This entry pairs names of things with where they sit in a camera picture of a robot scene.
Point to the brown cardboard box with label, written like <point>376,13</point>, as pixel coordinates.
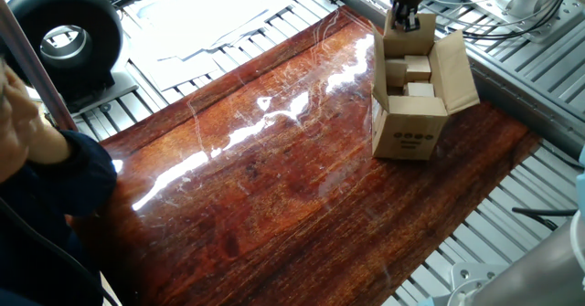
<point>407,132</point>

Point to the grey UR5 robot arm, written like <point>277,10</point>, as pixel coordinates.
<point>539,274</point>

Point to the left forearm dark sleeve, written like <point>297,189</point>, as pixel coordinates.
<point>87,173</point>

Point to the person's left hand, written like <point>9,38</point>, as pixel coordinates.
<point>18,109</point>

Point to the silver perforated mounting plate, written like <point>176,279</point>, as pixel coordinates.
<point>516,4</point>

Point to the white paper sheets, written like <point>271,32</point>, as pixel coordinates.
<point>215,13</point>

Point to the white paper sheet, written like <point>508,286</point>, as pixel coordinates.
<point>178,73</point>

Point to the dark slanted pole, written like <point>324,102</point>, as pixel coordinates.
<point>41,73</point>

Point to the black round blower fan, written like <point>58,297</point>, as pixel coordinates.
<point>27,32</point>

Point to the person in dark sleeve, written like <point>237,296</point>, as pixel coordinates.
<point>41,256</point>

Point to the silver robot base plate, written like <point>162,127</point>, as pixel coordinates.
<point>471,278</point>

